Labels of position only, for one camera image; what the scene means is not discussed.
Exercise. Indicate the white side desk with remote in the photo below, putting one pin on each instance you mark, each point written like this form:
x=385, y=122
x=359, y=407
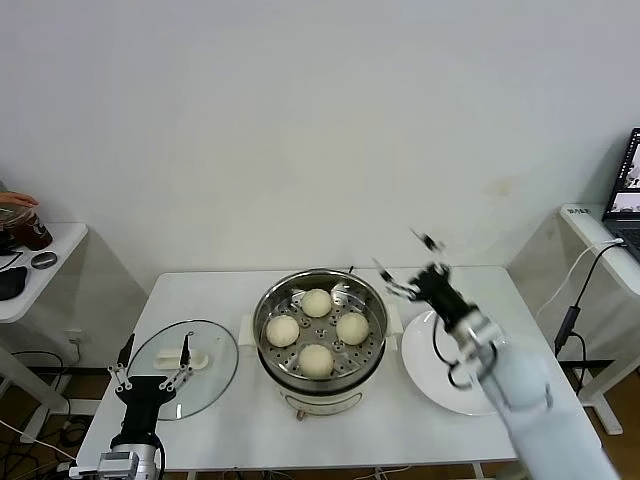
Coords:
x=55, y=290

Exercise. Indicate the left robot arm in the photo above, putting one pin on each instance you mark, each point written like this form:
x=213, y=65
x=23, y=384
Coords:
x=150, y=462

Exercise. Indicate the white steamed baozi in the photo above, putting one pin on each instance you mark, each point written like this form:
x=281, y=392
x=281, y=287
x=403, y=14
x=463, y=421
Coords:
x=352, y=328
x=282, y=331
x=316, y=303
x=316, y=361

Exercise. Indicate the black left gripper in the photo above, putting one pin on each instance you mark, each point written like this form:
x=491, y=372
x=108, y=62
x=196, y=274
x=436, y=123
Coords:
x=142, y=405

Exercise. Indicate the clear cup of brown drink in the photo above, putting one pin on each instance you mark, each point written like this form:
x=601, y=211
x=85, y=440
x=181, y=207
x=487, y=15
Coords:
x=32, y=232

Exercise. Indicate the white side desk with laptop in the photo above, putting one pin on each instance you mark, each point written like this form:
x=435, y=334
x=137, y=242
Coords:
x=580, y=230

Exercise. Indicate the white electric cooking pot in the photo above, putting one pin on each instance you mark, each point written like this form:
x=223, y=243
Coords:
x=320, y=402

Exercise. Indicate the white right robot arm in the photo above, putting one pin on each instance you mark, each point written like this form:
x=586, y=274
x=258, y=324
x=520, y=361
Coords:
x=520, y=400

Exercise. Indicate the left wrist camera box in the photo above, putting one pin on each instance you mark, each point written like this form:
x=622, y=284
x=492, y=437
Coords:
x=112, y=465

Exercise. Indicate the white round plate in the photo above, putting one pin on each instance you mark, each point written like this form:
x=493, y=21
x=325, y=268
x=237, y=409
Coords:
x=420, y=360

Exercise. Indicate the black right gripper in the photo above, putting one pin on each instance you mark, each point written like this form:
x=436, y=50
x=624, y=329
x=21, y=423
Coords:
x=442, y=295

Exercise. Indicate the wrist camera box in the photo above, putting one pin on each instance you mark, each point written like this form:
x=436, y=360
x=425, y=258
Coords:
x=477, y=340
x=112, y=465

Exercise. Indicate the person's hand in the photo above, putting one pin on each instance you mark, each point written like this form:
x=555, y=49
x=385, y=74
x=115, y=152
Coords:
x=17, y=199

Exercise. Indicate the perforated steel steamer basket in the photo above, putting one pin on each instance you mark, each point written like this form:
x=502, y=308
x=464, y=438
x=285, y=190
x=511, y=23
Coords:
x=280, y=367

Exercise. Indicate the white wall socket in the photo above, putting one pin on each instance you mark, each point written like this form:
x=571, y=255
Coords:
x=73, y=336

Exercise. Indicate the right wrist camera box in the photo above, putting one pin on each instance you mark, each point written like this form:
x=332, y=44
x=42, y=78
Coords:
x=477, y=340

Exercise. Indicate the black computer mouse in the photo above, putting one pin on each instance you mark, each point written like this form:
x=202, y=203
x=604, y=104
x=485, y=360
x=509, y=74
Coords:
x=12, y=285

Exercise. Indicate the dark open laptop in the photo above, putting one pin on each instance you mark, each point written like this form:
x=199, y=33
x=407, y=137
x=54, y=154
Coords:
x=622, y=200

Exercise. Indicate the printed desk label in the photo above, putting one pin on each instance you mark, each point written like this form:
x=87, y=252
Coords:
x=579, y=211

